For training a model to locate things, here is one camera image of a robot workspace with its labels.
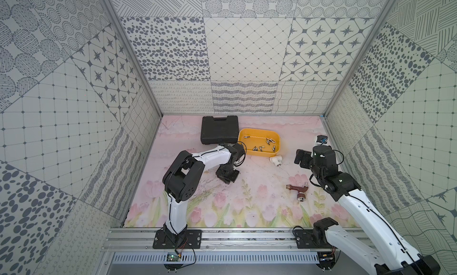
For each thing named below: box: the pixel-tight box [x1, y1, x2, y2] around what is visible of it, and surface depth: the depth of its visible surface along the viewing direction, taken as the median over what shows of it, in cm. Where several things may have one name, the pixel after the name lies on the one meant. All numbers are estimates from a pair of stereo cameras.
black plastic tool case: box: [200, 115, 240, 145], surface depth 109 cm
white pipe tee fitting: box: [268, 155, 283, 167], surface depth 98 cm
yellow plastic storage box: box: [238, 127, 281, 157], surface depth 107 cm
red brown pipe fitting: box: [285, 183, 309, 202], surface depth 88 cm
